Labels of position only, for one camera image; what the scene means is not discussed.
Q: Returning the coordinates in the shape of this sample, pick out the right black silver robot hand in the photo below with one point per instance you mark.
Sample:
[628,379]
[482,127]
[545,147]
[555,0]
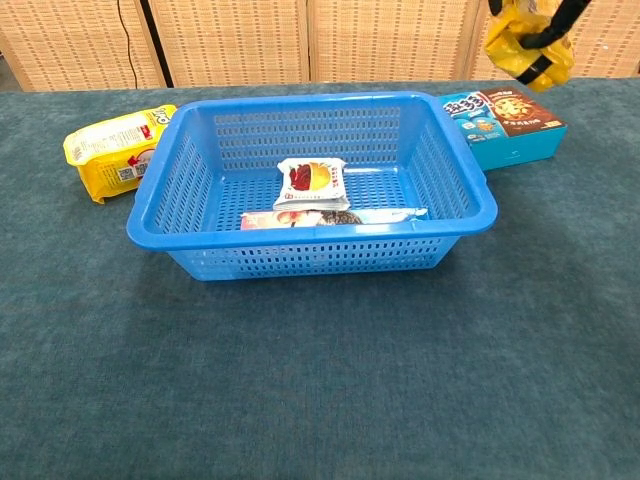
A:
[560,22]

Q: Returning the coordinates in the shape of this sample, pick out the orange snack packet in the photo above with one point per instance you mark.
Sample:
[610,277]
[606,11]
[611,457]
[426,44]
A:
[510,45]

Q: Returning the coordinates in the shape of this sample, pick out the blue-brown cookie box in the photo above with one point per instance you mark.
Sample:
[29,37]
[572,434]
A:
[515,130]

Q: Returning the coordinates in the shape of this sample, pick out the small white cake packet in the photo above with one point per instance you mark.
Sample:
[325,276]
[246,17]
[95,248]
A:
[310,182]

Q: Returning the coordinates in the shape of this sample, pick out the oreo cookie pack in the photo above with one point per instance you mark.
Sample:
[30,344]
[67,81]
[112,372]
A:
[330,219]

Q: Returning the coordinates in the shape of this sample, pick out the yellow rectangular tea pack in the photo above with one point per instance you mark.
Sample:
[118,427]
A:
[110,150]

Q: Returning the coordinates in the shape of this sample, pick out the blue plastic perforated basket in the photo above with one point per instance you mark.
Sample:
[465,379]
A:
[310,255]

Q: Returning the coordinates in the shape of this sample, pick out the bamboo folding screen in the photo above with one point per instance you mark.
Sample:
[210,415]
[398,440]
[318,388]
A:
[230,40]

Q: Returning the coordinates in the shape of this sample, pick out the teal carpet table mat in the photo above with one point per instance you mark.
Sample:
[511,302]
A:
[300,375]

